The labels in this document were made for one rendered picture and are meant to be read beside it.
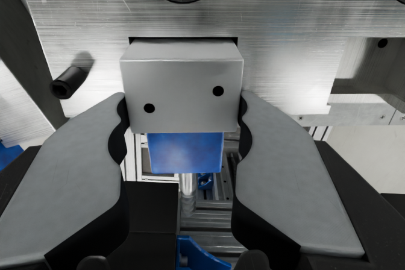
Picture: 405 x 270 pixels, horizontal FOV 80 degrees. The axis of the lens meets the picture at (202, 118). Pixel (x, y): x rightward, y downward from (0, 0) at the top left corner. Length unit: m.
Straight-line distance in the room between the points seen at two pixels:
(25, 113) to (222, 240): 0.37
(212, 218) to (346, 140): 1.14
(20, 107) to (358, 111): 0.30
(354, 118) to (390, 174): 1.58
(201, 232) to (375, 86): 0.37
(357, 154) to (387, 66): 1.44
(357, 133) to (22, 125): 1.46
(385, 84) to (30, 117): 0.25
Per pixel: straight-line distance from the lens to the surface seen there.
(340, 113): 0.29
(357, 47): 0.19
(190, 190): 0.17
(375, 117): 0.32
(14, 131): 0.23
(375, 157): 1.71
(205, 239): 0.47
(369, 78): 0.20
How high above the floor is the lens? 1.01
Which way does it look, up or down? 58 degrees down
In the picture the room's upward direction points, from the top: 175 degrees clockwise
